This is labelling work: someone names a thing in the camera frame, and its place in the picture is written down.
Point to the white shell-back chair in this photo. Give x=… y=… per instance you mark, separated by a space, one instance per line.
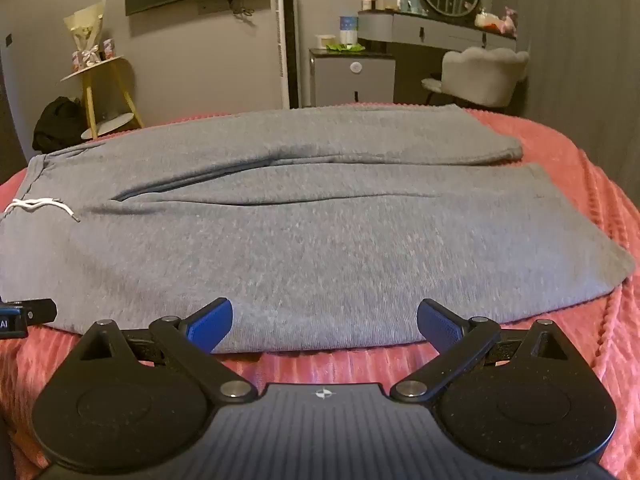
x=485 y=72

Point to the pink plush toy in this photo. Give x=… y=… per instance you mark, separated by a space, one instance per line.
x=510 y=20

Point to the grey curtain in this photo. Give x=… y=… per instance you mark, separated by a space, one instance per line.
x=575 y=35

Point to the black bag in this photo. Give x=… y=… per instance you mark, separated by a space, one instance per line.
x=57 y=125

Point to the white tower fan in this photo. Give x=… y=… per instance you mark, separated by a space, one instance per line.
x=280 y=35

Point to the small pink gift box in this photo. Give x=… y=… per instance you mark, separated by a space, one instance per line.
x=108 y=50
x=77 y=61

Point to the grey pants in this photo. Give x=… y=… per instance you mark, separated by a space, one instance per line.
x=300 y=235

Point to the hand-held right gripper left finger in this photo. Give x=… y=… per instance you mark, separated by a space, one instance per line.
x=215 y=322

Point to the grey vanity desk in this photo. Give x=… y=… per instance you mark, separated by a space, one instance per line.
x=425 y=30

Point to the cream wrapped bouquet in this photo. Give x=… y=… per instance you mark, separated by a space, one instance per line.
x=87 y=25

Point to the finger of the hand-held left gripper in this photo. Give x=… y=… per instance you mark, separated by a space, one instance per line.
x=41 y=311

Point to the blue bottles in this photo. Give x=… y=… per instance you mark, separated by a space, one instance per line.
x=411 y=1

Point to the small grey cabinet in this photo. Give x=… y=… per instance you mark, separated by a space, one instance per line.
x=350 y=85

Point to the blue and white canister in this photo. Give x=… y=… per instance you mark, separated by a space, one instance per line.
x=350 y=30

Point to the yellow-legged side table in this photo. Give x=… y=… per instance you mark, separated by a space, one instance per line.
x=100 y=67

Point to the green packet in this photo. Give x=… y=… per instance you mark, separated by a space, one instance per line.
x=345 y=48

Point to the white and red container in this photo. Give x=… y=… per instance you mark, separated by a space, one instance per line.
x=486 y=20

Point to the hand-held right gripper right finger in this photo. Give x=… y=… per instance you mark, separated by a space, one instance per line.
x=440 y=324

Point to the pink ribbed blanket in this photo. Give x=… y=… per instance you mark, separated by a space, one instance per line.
x=575 y=170

